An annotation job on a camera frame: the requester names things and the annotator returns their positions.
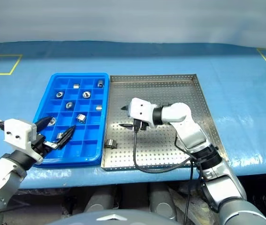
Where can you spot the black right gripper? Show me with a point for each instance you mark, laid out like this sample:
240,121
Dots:
139,125

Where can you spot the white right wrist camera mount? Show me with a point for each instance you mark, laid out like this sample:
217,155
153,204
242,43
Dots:
139,110

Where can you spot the grey dome with silver emblem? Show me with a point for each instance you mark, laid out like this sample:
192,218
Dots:
88,219

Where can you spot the blue plastic table cover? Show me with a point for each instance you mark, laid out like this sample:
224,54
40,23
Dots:
240,105

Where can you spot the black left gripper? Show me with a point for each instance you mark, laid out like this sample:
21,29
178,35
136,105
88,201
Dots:
40,144

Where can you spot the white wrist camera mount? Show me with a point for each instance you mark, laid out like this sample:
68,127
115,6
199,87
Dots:
17,131
139,110

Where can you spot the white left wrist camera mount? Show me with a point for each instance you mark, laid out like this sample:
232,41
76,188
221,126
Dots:
17,131

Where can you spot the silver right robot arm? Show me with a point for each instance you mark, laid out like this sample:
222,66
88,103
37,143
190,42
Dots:
189,131

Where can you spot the blue compartment tray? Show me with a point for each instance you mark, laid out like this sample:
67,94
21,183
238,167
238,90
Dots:
90,147

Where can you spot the grey rounded cylinder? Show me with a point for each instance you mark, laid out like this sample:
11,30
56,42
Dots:
162,201
100,199

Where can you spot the perforated metal tray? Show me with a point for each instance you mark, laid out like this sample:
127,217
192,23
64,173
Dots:
151,89

